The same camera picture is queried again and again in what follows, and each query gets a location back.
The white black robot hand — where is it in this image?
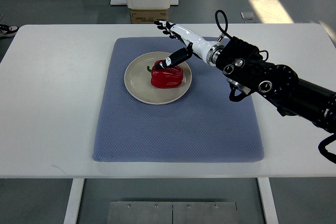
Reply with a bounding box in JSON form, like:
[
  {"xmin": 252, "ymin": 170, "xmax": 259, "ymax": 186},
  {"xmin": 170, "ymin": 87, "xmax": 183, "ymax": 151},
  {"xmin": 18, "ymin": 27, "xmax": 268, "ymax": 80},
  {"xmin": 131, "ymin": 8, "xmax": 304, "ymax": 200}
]
[{"xmin": 154, "ymin": 20, "xmax": 224, "ymax": 69}]

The red bell pepper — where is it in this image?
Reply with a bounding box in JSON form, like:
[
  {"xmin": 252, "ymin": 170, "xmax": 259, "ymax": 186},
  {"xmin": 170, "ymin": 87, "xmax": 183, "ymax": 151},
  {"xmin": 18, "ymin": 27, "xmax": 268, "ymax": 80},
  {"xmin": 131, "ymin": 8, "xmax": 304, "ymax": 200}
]
[{"xmin": 146, "ymin": 66, "xmax": 184, "ymax": 89}]

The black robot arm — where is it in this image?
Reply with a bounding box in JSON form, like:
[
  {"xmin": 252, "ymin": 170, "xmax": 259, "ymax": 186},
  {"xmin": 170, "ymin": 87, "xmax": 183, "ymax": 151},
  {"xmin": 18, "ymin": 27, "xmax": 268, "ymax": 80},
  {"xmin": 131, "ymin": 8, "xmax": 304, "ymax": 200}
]
[{"xmin": 211, "ymin": 25, "xmax": 335, "ymax": 163}]

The grey floor outlet plate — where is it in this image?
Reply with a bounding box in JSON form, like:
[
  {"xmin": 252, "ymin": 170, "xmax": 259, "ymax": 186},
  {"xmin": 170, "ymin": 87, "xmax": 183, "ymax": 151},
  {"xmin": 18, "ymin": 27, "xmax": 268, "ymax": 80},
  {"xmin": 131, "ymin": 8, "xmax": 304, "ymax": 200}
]
[{"xmin": 240, "ymin": 12, "xmax": 256, "ymax": 20}]

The cream round plate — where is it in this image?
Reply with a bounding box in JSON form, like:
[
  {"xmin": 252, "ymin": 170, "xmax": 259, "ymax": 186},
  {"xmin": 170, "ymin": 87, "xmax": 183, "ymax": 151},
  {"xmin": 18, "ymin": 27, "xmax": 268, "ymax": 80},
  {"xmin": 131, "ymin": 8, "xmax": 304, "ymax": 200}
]
[{"xmin": 124, "ymin": 52, "xmax": 192, "ymax": 105}]

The metal floor plate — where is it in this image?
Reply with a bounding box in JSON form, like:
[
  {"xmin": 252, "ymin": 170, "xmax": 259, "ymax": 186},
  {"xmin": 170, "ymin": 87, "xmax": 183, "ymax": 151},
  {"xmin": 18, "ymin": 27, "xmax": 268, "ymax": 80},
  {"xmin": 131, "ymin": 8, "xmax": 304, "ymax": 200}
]
[{"xmin": 107, "ymin": 201, "xmax": 239, "ymax": 223}]

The blue textured mat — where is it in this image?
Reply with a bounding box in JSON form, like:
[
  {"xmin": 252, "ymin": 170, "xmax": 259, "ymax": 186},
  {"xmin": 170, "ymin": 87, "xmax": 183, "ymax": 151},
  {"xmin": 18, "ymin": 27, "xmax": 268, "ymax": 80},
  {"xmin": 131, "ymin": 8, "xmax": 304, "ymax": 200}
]
[{"xmin": 92, "ymin": 37, "xmax": 264, "ymax": 163}]

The cardboard box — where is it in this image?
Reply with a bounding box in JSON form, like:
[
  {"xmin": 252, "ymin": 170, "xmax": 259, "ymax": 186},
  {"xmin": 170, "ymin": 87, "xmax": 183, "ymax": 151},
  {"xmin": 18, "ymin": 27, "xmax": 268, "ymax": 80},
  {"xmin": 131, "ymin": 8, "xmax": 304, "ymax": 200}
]
[{"xmin": 130, "ymin": 9, "xmax": 168, "ymax": 24}]

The right white table leg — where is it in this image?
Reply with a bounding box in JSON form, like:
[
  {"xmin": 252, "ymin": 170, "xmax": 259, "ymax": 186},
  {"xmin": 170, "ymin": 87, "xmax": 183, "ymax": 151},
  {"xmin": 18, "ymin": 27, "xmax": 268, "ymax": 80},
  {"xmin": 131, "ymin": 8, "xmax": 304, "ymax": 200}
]
[{"xmin": 257, "ymin": 177, "xmax": 279, "ymax": 224}]

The white table leg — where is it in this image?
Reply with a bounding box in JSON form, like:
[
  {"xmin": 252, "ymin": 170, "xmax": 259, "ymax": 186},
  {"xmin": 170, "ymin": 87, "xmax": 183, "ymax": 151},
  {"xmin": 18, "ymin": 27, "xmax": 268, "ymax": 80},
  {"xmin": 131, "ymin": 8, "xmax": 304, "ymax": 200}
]
[
  {"xmin": 64, "ymin": 178, "xmax": 85, "ymax": 224},
  {"xmin": 257, "ymin": 177, "xmax": 279, "ymax": 224}
]

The black white sneaker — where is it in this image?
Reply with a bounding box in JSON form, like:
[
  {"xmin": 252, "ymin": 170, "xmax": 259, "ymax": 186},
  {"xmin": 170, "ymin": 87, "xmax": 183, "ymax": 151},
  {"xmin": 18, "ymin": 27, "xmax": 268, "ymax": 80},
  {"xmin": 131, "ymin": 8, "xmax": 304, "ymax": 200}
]
[{"xmin": 0, "ymin": 24, "xmax": 19, "ymax": 38}]

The left white table leg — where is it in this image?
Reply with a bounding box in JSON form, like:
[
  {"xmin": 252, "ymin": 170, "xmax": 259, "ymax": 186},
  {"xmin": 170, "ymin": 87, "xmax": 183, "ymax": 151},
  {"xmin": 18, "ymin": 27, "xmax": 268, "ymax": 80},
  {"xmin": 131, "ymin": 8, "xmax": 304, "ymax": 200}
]
[{"xmin": 64, "ymin": 178, "xmax": 85, "ymax": 224}]

